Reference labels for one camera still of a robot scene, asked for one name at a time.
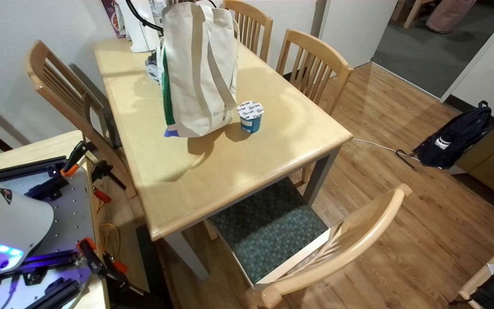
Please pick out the light wooden dining table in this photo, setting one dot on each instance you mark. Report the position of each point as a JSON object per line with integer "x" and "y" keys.
{"x": 186, "y": 181}

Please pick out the wooden chair with green seat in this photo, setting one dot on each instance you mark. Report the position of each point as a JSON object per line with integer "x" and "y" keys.
{"x": 284, "y": 247}

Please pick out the wooden chair left side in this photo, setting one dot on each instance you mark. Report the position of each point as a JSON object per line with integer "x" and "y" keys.
{"x": 68, "y": 94}

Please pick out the black backpack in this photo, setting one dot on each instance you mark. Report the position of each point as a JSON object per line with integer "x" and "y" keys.
{"x": 448, "y": 144}

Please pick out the wooden chair far right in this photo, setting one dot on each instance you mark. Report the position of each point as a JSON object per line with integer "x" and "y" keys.
{"x": 315, "y": 68}

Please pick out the yogurt cup with patterned lid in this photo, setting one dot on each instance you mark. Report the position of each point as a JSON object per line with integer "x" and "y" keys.
{"x": 251, "y": 116}

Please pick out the wooden chair far back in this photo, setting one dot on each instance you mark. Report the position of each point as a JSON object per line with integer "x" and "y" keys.
{"x": 255, "y": 27}

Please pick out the orange black clamp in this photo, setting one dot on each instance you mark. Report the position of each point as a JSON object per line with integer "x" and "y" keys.
{"x": 76, "y": 156}

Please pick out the white canvas tote bag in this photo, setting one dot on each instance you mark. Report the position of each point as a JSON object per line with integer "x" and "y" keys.
{"x": 198, "y": 61}

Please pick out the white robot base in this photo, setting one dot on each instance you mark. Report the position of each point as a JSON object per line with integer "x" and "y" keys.
{"x": 23, "y": 226}

